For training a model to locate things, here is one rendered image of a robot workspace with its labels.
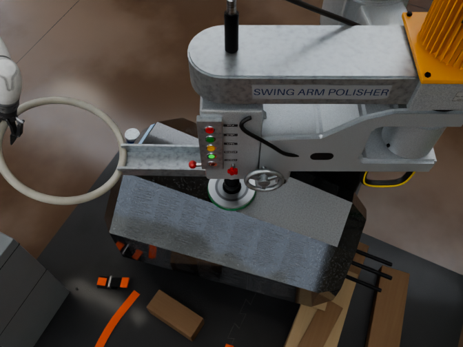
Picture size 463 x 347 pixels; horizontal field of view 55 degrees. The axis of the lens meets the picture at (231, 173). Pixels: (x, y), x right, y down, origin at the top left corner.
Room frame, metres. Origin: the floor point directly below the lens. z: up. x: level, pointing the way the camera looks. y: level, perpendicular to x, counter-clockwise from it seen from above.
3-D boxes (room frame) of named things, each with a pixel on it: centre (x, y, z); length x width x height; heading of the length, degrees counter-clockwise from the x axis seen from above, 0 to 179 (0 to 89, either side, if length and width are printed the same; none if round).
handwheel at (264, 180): (0.87, -0.12, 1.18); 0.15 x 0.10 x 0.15; 90
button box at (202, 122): (0.88, 0.07, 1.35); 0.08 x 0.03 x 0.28; 90
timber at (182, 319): (0.61, 0.31, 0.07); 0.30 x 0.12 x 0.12; 58
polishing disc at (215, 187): (0.99, 0.00, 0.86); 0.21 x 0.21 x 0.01
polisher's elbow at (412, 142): (0.98, -0.66, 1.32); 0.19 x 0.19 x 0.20
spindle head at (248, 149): (0.99, -0.08, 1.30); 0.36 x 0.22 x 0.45; 90
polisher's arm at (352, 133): (0.97, -0.39, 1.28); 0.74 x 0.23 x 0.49; 90
